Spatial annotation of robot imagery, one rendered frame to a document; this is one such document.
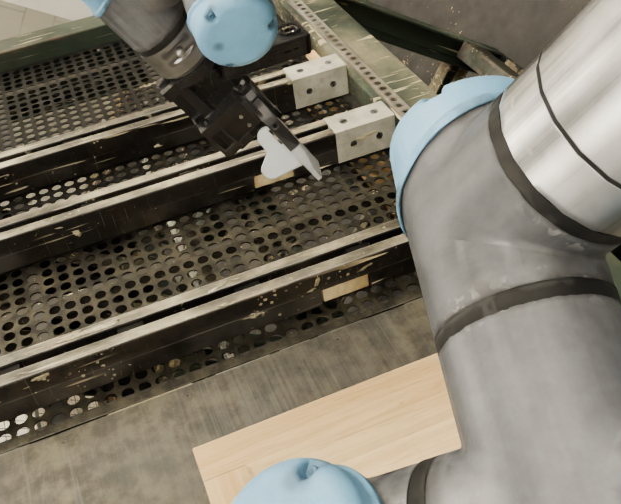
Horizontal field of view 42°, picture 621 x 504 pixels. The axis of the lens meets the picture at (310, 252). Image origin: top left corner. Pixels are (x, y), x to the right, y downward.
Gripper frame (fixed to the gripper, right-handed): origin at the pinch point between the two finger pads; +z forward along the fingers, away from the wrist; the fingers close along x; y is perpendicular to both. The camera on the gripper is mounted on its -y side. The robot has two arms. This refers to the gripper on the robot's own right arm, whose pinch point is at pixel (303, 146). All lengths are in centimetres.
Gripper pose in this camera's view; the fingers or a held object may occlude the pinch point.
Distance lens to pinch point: 103.6
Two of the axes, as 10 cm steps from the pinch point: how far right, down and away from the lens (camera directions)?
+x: 3.7, 5.7, -7.3
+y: -7.4, 6.6, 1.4
